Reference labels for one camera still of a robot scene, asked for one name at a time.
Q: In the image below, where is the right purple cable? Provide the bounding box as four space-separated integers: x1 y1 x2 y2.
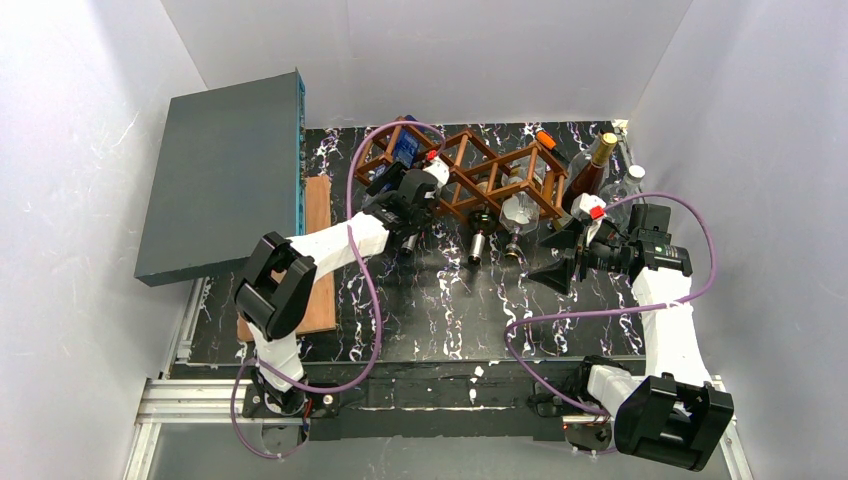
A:
504 192 719 458

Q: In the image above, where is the brown wooden wine rack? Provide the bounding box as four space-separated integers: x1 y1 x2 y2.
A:
351 122 567 223

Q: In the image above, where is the dark bottle gold cap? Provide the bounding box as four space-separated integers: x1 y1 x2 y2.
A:
561 132 618 214

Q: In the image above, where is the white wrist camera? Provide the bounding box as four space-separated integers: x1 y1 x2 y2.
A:
571 193 606 246
423 151 450 190

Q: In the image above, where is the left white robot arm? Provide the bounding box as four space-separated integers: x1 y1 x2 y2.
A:
234 159 450 395

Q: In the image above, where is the dark grey box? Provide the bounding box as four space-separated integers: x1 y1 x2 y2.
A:
134 71 306 287

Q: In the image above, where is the clear bottle black cap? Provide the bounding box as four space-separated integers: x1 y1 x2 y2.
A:
566 133 609 194

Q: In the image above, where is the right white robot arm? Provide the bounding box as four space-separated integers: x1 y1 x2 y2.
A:
530 195 734 471

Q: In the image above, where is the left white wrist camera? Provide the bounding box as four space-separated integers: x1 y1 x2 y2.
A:
423 151 450 190

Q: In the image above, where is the dark bottle silver cap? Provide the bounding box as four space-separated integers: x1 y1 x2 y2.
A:
399 233 420 256

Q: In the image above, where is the brown wooden board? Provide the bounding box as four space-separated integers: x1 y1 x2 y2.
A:
237 176 338 343

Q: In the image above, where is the clear bottle white neck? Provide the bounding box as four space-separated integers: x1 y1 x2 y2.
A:
599 164 646 205

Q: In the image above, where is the clear square bottle dark cap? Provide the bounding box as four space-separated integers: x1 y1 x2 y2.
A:
499 156 540 259

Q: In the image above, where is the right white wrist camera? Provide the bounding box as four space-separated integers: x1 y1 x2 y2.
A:
571 193 606 246

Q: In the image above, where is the dark bottle grey cap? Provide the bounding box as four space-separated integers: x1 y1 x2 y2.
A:
467 207 499 266

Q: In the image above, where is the blue square glass bottle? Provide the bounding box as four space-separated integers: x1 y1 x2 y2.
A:
354 115 431 198

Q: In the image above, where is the purple cable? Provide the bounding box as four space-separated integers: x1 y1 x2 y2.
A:
229 120 446 462
504 192 719 458

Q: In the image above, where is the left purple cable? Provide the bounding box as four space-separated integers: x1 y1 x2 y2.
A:
229 120 446 462

